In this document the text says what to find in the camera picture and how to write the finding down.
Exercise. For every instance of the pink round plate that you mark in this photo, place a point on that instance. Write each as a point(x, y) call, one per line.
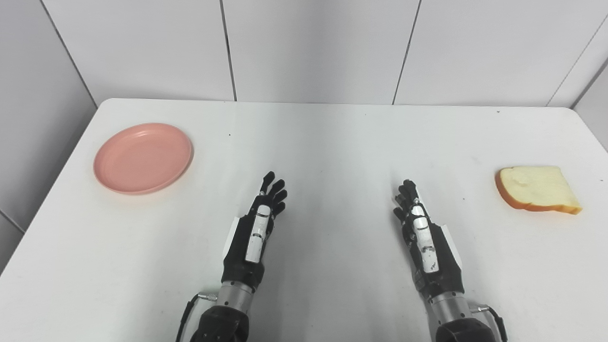
point(142, 159)

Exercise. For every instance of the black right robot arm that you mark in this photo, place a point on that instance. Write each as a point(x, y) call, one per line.
point(460, 330)

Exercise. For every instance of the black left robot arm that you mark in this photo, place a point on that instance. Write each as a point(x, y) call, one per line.
point(221, 325)

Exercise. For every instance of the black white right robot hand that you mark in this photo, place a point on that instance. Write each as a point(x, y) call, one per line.
point(441, 266)

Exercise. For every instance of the slice of white bread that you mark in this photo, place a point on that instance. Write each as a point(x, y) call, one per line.
point(536, 187)

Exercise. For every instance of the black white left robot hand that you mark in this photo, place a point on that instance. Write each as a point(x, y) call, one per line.
point(240, 251)

